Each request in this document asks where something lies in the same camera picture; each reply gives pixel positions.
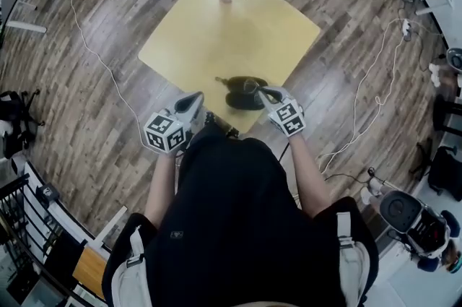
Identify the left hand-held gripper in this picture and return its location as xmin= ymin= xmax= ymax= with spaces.
xmin=143 ymin=91 xmax=206 ymax=157

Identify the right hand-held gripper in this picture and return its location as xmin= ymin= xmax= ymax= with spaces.
xmin=253 ymin=85 xmax=308 ymax=138

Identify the person's left forearm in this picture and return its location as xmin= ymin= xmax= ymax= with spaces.
xmin=144 ymin=152 xmax=181 ymax=229

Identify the person's right forearm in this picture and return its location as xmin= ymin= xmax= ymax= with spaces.
xmin=287 ymin=134 xmax=331 ymax=219

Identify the yellow square table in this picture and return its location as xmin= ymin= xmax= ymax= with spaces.
xmin=138 ymin=0 xmax=321 ymax=135

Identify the person's black shirt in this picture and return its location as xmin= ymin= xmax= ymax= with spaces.
xmin=102 ymin=119 xmax=380 ymax=307

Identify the black office chair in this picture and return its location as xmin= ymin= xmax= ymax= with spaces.
xmin=411 ymin=137 xmax=462 ymax=194
xmin=0 ymin=88 xmax=46 ymax=159

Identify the black metal shelf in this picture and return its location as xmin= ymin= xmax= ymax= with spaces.
xmin=0 ymin=173 xmax=109 ymax=307

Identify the white floor cable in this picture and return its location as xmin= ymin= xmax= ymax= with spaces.
xmin=316 ymin=18 xmax=408 ymax=175
xmin=68 ymin=0 xmax=147 ymax=150

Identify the person's gray backpack strap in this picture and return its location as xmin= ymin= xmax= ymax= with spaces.
xmin=110 ymin=225 xmax=152 ymax=307
xmin=337 ymin=212 xmax=372 ymax=307

